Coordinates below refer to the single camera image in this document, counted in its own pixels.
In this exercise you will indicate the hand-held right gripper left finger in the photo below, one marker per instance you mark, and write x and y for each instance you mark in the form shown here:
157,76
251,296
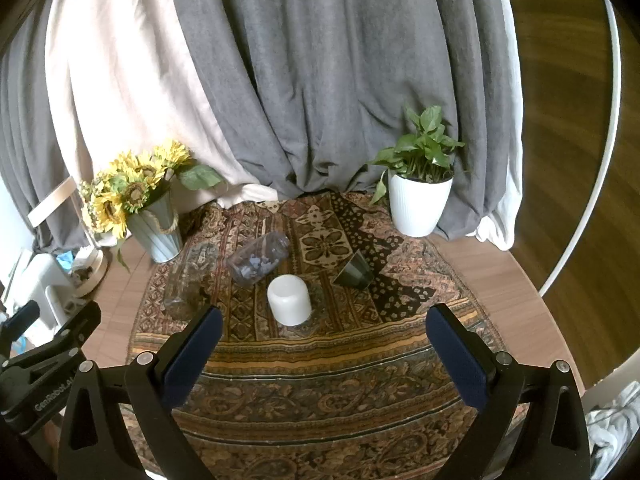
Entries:
192,355

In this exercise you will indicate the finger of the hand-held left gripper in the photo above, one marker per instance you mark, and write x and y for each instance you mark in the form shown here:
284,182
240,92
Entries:
20,320
75,327

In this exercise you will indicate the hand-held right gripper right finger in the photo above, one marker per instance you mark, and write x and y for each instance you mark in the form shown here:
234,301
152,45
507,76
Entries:
457,355

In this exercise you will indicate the white cup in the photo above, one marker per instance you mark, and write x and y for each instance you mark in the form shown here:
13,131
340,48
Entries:
289,300

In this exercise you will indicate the dark green cup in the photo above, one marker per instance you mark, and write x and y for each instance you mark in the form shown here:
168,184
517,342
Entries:
356,272

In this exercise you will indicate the white plastic stool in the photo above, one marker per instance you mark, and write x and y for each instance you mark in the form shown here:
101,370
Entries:
42,285

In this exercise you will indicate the round white container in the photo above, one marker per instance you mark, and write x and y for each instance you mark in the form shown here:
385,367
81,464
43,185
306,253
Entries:
90,270

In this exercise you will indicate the clear glass bottle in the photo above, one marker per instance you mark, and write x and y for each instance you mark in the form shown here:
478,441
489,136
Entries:
184,287

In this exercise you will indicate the glass jar with blue bits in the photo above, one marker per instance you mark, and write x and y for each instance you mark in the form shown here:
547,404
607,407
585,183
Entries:
257,260

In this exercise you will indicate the light wooden strip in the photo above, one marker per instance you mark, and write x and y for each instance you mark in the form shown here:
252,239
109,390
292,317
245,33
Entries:
50,201

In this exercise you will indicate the pale green ribbed bucket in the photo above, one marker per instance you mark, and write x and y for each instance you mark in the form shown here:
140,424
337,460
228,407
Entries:
157,232

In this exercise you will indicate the patterned brown tablecloth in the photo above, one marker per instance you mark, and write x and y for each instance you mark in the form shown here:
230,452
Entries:
320,385

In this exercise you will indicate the sunflower bouquet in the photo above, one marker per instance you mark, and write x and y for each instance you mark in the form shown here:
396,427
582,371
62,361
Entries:
125,190

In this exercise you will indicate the white ribbed plant pot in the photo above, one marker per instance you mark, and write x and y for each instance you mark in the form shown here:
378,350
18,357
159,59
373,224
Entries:
419,205

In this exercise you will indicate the crumpled white cloth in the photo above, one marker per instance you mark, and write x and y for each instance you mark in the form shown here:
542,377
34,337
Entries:
612,430

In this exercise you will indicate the grey curtain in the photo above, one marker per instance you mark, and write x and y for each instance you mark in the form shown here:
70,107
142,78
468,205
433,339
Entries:
30,125
325,75

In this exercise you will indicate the green leafy plant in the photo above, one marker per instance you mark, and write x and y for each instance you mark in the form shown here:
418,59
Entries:
422,147

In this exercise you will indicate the beige curtain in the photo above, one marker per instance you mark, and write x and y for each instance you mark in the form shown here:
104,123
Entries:
135,95

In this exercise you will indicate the white sheer curtain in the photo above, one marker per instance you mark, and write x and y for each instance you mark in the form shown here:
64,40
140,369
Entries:
507,110

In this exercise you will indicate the white hoop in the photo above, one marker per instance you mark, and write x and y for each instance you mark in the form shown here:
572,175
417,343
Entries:
607,125

